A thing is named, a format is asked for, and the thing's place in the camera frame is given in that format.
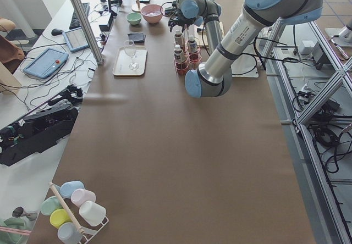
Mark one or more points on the pink bowl with ice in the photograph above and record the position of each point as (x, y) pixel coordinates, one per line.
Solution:
(152, 13)

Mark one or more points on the tea bottle under handle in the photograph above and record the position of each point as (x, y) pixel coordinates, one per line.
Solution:
(179, 38)

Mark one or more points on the pink cup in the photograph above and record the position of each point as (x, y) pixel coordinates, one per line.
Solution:
(80, 196)

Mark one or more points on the white cup rack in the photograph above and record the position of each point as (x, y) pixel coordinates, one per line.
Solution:
(88, 232)

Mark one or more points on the black equipment case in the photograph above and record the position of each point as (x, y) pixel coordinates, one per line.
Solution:
(40, 131)

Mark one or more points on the blue cup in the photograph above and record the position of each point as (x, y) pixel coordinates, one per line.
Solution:
(69, 187)

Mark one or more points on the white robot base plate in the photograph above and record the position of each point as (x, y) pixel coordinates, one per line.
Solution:
(245, 66)

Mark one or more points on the grey cup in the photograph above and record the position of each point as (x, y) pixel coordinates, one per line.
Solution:
(68, 233)

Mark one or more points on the white cup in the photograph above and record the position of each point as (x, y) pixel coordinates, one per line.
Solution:
(92, 213)

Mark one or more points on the wooden cutting board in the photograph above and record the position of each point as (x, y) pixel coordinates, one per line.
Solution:
(200, 36)

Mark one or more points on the tea bottle front left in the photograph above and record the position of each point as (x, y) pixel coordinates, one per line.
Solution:
(180, 59)

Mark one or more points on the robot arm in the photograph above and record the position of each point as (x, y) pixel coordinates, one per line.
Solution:
(199, 12)
(214, 77)

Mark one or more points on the black computer mouse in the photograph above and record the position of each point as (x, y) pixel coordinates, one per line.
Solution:
(56, 32)

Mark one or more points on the copper wire bottle basket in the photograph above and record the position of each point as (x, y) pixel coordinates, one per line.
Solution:
(191, 66)

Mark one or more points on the clear wine glass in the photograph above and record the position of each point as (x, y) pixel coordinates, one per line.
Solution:
(130, 50)

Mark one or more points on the green bowl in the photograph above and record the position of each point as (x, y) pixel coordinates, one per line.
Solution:
(134, 18)

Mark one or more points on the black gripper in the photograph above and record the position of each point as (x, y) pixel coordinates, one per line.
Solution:
(179, 21)

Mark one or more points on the small blue tablet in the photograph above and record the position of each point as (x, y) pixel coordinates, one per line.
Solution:
(75, 39)

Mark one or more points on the yellow cup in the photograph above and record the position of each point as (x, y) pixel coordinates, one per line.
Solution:
(59, 217)

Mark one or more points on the blue teach pendant tablet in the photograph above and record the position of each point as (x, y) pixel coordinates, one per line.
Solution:
(47, 63)

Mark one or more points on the grey folded cloth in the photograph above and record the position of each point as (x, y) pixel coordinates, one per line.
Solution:
(137, 37)

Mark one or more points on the tea bottle middle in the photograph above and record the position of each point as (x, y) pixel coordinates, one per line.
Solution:
(193, 49)

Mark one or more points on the green cup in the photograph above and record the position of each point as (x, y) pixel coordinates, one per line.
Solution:
(49, 205)

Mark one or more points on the aluminium frame post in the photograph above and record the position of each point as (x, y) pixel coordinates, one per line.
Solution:
(89, 35)

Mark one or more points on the white rabbit tray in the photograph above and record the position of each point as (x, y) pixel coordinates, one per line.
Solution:
(122, 62)

